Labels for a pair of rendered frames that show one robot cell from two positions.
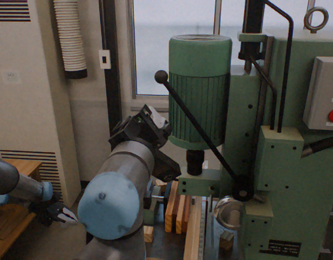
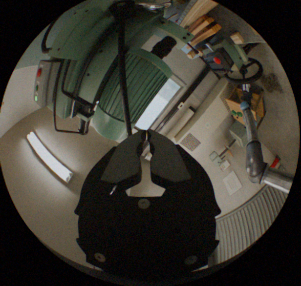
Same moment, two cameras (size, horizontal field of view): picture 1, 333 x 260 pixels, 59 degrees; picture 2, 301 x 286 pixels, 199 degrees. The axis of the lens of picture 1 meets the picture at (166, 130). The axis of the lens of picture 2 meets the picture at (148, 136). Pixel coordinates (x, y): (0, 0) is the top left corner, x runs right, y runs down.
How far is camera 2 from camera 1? 0.62 m
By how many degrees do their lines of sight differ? 51
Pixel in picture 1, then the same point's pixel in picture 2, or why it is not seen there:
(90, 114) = (199, 94)
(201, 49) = (102, 132)
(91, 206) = not seen: outside the picture
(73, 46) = (185, 117)
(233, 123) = (105, 63)
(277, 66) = (63, 104)
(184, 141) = (157, 66)
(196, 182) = (173, 31)
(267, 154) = (65, 40)
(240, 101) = (93, 80)
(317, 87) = (42, 92)
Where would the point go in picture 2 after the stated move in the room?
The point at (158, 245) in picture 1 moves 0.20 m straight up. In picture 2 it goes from (234, 25) to (216, 45)
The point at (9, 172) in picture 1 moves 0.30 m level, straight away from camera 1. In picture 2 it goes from (252, 152) to (232, 141)
